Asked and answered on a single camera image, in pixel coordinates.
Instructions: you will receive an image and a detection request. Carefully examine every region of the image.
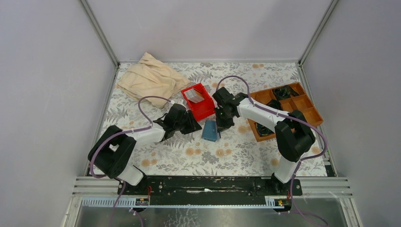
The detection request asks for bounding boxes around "beige crumpled cloth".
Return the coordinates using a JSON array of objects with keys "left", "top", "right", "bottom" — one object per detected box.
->
[{"left": 117, "top": 52, "right": 191, "bottom": 108}]

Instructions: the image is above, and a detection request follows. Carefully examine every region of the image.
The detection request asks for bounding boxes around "red plastic bin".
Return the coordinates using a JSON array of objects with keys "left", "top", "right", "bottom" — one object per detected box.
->
[{"left": 181, "top": 83, "right": 215, "bottom": 121}]

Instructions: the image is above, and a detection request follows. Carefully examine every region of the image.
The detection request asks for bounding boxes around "black folded strap bundle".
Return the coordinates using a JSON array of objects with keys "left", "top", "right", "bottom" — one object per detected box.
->
[{"left": 266, "top": 99, "right": 283, "bottom": 111}]

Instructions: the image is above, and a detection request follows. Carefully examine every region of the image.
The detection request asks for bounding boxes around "green black coiled cable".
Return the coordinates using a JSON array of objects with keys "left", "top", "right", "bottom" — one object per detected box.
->
[{"left": 255, "top": 122, "right": 276, "bottom": 137}]

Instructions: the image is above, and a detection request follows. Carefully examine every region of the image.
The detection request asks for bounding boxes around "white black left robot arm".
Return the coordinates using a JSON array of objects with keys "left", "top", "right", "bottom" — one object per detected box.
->
[{"left": 87, "top": 104, "right": 202, "bottom": 194}]

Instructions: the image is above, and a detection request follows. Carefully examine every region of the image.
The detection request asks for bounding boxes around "floral patterned table mat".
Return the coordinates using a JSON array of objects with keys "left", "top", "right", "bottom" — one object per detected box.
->
[{"left": 89, "top": 62, "right": 328, "bottom": 177}]

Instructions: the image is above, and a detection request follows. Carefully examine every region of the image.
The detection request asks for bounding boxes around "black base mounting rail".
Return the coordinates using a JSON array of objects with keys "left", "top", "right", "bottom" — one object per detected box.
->
[{"left": 118, "top": 175, "right": 303, "bottom": 206}]

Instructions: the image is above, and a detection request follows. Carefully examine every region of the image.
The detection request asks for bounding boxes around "wooden compartment tray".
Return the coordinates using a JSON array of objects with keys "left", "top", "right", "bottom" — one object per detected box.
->
[{"left": 251, "top": 82, "right": 323, "bottom": 127}]

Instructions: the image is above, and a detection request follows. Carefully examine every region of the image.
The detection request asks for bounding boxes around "blue card holder wallet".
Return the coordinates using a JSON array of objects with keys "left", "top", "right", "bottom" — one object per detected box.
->
[{"left": 201, "top": 120, "right": 220, "bottom": 142}]

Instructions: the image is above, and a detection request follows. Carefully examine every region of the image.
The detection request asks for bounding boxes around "stack of credit cards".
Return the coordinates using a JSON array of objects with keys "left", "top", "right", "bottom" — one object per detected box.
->
[{"left": 183, "top": 88, "right": 204, "bottom": 103}]

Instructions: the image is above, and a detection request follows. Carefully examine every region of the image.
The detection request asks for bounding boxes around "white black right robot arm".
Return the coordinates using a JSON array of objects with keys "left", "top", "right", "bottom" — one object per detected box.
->
[{"left": 212, "top": 87, "right": 315, "bottom": 195}]

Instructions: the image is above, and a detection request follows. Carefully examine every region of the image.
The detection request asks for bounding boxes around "black coiled cable bundle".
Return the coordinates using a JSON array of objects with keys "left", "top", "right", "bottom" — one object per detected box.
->
[{"left": 273, "top": 85, "right": 300, "bottom": 101}]

